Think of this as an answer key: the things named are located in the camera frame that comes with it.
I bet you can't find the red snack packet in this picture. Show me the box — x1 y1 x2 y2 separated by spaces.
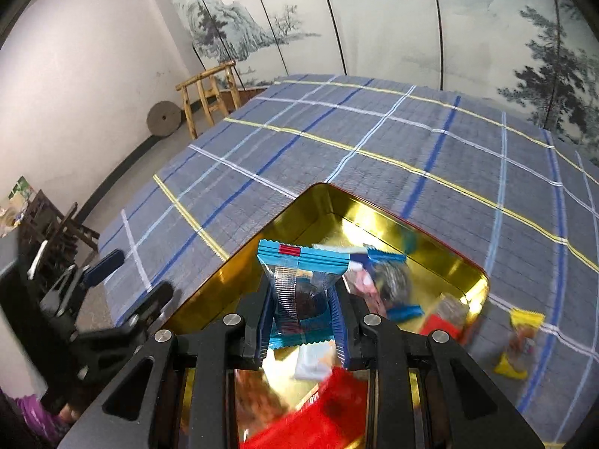
241 367 370 449

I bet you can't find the dark wooden furniture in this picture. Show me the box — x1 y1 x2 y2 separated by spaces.
16 189 100 286

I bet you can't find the gold tin box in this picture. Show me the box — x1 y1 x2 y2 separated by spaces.
161 182 490 449

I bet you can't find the red-ended clear snack packet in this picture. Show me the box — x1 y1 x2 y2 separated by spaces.
419 291 471 344

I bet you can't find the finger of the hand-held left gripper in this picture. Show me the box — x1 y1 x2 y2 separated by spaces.
40 249 125 323
77 282 175 366

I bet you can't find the yellow-ended clear snack packet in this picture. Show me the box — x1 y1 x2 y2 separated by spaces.
493 308 546 379

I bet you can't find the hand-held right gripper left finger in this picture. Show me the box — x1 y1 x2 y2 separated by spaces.
58 276 277 449

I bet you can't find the green white plastic bag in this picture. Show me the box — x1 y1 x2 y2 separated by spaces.
0 175 36 237

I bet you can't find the person's purple clothing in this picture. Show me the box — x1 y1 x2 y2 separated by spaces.
12 394 69 447

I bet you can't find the blue-ended clear snack packet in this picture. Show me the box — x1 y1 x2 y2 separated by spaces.
256 238 351 349
349 243 422 323

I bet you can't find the blue plaid blanket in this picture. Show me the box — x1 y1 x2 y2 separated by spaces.
96 73 599 445

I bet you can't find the round grey millstone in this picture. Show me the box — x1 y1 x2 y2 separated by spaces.
146 101 182 137

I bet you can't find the landscape painted folding screen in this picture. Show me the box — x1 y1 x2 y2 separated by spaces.
161 0 599 164

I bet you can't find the wooden chair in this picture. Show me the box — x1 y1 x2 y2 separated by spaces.
175 61 243 138

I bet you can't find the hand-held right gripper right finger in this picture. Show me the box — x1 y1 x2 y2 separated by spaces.
328 283 546 449

